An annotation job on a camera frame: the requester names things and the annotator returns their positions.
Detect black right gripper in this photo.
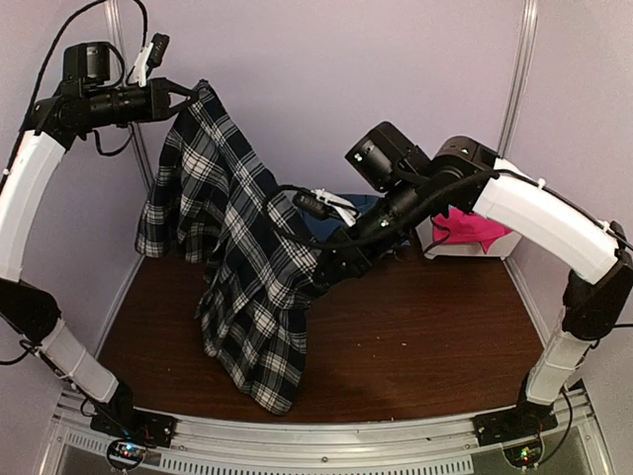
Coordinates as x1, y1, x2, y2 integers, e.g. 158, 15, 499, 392
316, 176, 434, 289

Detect dark blue polo shirt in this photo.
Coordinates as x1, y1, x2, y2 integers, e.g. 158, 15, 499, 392
292, 193, 410, 250

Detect black white plaid shirt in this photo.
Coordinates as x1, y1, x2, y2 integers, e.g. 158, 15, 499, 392
135, 80, 324, 416

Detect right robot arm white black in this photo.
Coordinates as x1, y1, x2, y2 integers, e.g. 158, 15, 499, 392
315, 122, 632, 437

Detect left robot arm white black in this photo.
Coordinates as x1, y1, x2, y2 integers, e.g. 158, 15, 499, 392
1, 34, 198, 439

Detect white plastic laundry bin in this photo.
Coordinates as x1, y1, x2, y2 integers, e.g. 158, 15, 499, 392
415, 219, 521, 260

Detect pink cloth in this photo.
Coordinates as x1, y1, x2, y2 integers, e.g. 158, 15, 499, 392
423, 208, 512, 254

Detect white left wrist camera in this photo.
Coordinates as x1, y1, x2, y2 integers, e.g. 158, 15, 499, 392
126, 33, 170, 87

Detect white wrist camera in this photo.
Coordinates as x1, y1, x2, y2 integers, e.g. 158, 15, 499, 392
126, 33, 170, 87
293, 189, 361, 227

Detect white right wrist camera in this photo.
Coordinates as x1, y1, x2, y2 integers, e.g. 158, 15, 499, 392
293, 189, 361, 227

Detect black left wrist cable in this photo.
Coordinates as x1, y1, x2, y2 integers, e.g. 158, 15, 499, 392
19, 0, 152, 130

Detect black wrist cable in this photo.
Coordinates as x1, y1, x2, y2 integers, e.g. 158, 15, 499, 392
264, 183, 500, 251
19, 0, 152, 130

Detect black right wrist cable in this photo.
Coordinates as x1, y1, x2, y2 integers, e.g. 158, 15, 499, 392
264, 183, 500, 251

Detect left aluminium frame post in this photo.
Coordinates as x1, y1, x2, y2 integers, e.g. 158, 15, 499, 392
104, 0, 153, 192

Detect aluminium frame post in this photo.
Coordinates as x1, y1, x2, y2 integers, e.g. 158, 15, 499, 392
104, 0, 153, 192
497, 0, 539, 156

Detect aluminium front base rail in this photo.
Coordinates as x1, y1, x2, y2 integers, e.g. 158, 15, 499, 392
42, 388, 607, 475

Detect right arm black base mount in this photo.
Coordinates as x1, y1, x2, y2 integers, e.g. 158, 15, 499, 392
473, 403, 558, 471

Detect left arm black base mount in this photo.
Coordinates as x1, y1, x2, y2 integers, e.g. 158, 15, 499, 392
90, 407, 177, 473

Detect right aluminium frame post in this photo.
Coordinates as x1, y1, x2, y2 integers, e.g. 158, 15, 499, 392
497, 0, 539, 156

